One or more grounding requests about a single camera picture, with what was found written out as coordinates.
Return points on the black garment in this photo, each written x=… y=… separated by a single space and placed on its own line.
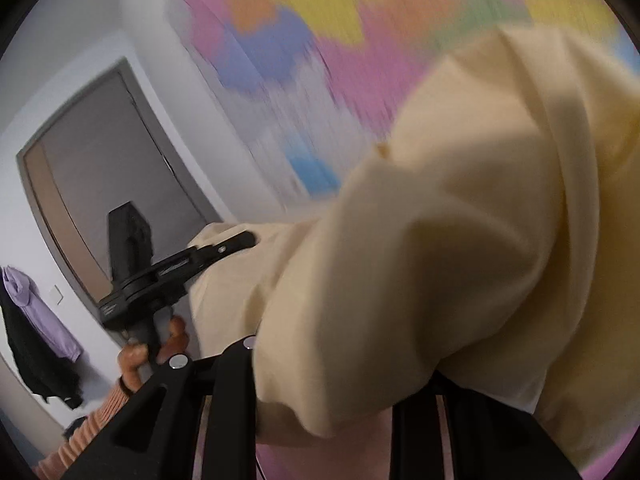
x=35 y=365

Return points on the cream garment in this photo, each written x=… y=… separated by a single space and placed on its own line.
x=475 y=240

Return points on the grey door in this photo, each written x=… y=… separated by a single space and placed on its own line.
x=100 y=160

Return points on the person's left hand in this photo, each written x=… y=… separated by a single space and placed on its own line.
x=132 y=360

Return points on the colourful wall map poster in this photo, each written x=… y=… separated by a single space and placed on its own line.
x=325 y=35

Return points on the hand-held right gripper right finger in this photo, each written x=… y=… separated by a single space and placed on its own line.
x=415 y=440

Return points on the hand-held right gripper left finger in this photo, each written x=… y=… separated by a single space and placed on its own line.
x=235 y=385

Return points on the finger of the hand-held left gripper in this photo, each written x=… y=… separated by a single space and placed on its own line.
x=225 y=247

